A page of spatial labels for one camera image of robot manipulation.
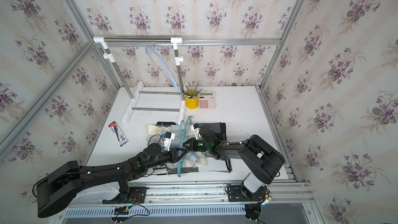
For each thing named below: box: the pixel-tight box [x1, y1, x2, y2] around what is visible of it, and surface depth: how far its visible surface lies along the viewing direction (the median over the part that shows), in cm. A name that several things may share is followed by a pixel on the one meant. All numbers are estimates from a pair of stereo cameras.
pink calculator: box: [198, 90, 216, 110], surface depth 112 cm
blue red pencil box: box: [107, 120, 129, 148], surface depth 95 cm
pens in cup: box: [181, 80, 203, 99], surface depth 106 cm
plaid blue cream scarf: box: [146, 124, 208, 167], surface depth 79 cm
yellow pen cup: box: [185, 95, 199, 110], surface depth 109 cm
